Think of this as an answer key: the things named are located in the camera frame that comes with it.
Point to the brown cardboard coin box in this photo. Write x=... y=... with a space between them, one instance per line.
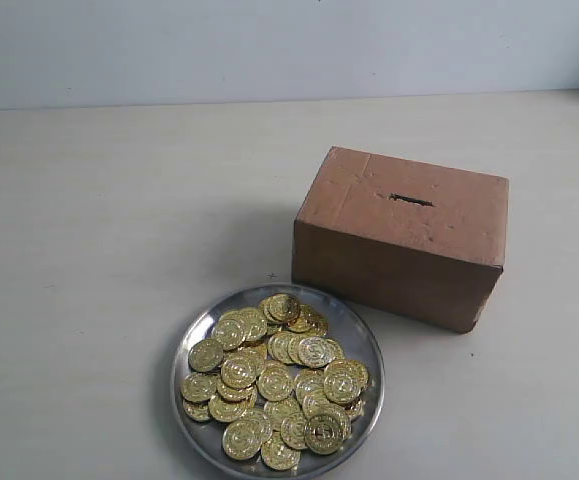
x=419 y=240

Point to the gold coin top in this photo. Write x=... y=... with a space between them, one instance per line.
x=283 y=307

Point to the round silver metal plate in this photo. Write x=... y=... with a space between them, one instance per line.
x=355 y=336

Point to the gold coin upper left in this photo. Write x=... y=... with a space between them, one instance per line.
x=230 y=332

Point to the gold coin bright center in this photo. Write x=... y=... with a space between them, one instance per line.
x=315 y=352

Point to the gold coin middle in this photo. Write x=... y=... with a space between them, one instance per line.
x=275 y=384

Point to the gold coin dark left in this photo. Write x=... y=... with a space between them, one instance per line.
x=206 y=355

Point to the gold coin dark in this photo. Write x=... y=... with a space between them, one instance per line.
x=324 y=434
x=206 y=355

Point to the gold coin right large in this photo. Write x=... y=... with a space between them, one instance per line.
x=341 y=387

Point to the gold coin far left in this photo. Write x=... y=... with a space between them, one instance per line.
x=198 y=387

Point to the gold coin dark bottom right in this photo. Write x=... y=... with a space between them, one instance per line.
x=324 y=434

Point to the gold coin bottom left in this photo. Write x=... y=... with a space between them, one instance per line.
x=241 y=440

